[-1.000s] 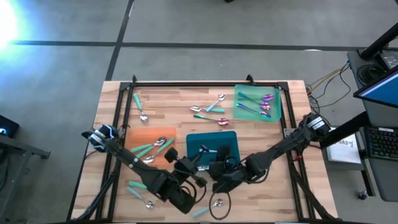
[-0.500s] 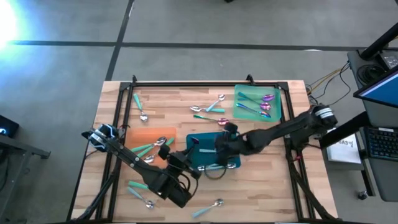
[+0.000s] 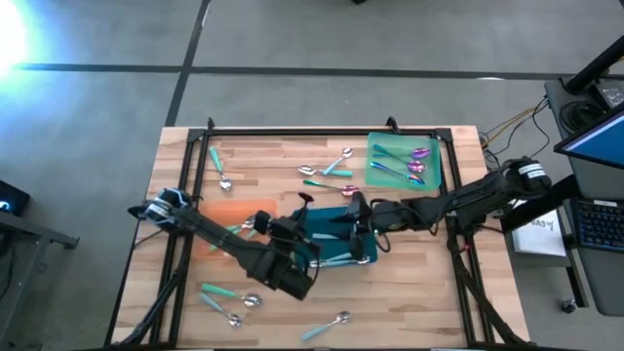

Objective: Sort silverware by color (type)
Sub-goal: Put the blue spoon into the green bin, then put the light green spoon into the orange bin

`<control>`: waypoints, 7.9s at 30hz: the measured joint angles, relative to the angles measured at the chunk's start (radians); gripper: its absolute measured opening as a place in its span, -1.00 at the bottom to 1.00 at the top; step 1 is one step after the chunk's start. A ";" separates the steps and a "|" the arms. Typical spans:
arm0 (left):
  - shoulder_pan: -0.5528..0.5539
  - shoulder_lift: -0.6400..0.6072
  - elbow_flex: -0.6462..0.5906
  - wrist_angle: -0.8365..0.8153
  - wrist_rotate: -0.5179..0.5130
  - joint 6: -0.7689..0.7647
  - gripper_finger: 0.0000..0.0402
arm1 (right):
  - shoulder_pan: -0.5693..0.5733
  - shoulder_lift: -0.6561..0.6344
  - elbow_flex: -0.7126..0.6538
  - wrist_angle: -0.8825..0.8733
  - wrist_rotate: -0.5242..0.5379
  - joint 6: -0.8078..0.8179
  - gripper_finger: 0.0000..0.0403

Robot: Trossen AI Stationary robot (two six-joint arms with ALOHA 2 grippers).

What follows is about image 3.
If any orange translucent plastic bin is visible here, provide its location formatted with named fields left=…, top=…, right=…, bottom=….
left=194, top=197, right=278, bottom=259

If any white paper sheet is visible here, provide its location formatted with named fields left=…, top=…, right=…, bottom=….
left=511, top=208, right=567, bottom=258

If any yellow cable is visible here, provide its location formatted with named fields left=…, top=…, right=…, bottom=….
left=480, top=107, right=535, bottom=147

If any coiled black cable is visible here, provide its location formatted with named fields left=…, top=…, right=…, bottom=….
left=559, top=99, right=595, bottom=129

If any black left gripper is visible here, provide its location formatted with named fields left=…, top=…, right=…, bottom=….
left=266, top=210, right=324, bottom=267

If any black backlit keyboard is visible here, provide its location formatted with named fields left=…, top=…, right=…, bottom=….
left=570, top=197, right=624, bottom=254

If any black round pole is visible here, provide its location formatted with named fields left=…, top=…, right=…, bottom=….
left=564, top=34, right=624, bottom=96

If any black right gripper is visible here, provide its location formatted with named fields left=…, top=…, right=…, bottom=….
left=346, top=190, right=409, bottom=263

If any teal blue plastic bin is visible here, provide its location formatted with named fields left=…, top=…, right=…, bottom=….
left=291, top=205, right=379, bottom=269

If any black monitor stand beam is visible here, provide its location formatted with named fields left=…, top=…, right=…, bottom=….
left=500, top=174, right=582, bottom=233

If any grey computer cart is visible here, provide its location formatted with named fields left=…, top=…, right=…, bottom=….
left=544, top=77, right=624, bottom=317

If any grey side table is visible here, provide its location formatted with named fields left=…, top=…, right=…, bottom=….
left=0, top=209, right=80, bottom=348

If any black power adapter box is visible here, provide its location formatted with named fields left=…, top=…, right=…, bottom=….
left=597, top=77, right=624, bottom=111

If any black cable bundle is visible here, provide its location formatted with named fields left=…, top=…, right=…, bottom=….
left=450, top=233, right=518, bottom=347
left=119, top=228, right=194, bottom=347

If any black device blue light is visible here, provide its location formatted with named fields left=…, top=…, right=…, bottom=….
left=0, top=179, right=31, bottom=216

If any computer monitor blue screen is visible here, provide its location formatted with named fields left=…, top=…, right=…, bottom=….
left=554, top=109, right=624, bottom=171

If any iridescent rainbow metal spoon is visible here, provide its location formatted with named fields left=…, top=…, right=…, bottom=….
left=372, top=143, right=433, bottom=161
left=369, top=161, right=426, bottom=186
left=377, top=148, right=427, bottom=175
left=296, top=191, right=316, bottom=220
left=302, top=178, right=361, bottom=198

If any black aluminium rig frame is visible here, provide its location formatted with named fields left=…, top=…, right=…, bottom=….
left=104, top=116, right=527, bottom=350

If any thin black cable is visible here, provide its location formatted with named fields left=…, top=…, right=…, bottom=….
left=480, top=97, right=552, bottom=170

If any green translucent plastic bin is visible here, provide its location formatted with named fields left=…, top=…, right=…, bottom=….
left=365, top=132, right=443, bottom=192

